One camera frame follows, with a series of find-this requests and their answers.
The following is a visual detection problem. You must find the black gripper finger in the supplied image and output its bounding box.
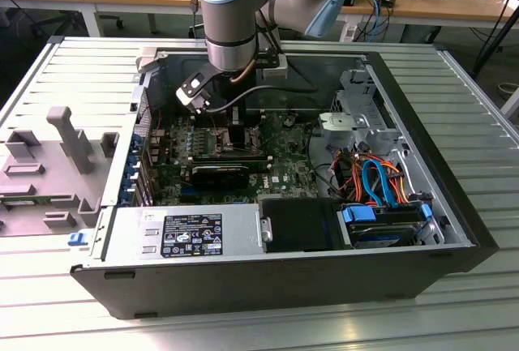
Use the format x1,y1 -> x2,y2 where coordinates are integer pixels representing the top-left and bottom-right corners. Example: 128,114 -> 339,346
226,106 -> 247,152

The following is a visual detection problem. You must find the CPU socket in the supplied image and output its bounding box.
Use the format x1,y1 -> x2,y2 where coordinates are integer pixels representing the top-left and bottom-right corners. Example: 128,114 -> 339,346
210,123 -> 264,156

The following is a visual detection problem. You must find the metal socket cover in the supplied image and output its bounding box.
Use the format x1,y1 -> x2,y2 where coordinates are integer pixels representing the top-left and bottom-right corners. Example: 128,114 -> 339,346
249,118 -> 267,149

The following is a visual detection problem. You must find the blue expansion slot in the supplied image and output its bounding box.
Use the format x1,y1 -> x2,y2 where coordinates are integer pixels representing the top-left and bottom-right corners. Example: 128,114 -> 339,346
180,186 -> 240,197

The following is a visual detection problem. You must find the black graphics card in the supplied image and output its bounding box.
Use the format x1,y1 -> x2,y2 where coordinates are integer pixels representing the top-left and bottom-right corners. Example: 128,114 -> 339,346
190,164 -> 251,190

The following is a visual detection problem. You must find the green motherboard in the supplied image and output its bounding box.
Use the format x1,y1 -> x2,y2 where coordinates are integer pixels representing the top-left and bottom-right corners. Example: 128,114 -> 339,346
148,109 -> 321,206

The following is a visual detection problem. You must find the silver metal disk cage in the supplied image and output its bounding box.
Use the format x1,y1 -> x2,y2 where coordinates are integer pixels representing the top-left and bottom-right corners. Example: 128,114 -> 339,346
318,67 -> 406,153

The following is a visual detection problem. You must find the white power strip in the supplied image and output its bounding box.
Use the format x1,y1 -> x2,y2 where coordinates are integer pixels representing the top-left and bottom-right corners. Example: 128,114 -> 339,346
339,21 -> 361,43

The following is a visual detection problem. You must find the silver power supply unit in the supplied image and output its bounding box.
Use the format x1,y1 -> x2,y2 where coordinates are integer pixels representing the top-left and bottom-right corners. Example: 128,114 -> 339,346
99,203 -> 263,262

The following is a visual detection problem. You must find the blue disk carrier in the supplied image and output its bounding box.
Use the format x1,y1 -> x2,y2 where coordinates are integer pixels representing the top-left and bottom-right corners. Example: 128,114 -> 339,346
341,203 -> 434,246

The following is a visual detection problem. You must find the black and grey PC case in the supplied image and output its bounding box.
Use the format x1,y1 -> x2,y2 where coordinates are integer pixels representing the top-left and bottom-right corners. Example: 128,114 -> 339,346
69,36 -> 500,320

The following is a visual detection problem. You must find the hard disk drive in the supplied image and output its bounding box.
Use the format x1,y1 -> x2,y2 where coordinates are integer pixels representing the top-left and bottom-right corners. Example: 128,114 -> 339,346
346,220 -> 421,250

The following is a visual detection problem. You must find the small blue plastic clip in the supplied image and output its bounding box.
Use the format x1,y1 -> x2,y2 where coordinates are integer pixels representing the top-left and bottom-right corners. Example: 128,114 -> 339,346
66,231 -> 89,249

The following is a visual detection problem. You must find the grey parts rack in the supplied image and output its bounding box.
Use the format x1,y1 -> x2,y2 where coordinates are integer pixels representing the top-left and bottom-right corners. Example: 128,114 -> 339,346
0,105 -> 122,238

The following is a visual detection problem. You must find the black stand pole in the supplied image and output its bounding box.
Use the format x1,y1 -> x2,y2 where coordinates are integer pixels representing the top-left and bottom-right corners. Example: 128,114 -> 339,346
472,0 -> 519,76

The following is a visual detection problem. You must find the white furniture piece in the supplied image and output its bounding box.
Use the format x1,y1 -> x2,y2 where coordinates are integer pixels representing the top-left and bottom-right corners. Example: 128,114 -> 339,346
499,82 -> 519,126

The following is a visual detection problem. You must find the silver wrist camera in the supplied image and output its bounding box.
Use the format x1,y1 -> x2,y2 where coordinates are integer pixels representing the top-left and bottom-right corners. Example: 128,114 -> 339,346
174,62 -> 218,116

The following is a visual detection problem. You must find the thick black camera cable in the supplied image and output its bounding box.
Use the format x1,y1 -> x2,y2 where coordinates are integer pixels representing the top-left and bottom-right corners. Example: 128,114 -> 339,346
204,83 -> 320,113

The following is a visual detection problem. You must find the thin black wire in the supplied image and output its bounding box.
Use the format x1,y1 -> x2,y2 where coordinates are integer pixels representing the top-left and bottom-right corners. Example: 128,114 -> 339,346
288,96 -> 328,117

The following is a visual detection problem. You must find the orange power wire bundle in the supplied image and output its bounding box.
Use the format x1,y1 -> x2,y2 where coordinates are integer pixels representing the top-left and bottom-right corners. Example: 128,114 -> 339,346
332,152 -> 410,206

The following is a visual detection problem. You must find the blue data wire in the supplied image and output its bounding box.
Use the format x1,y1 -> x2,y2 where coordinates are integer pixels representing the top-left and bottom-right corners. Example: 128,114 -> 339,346
360,158 -> 401,210

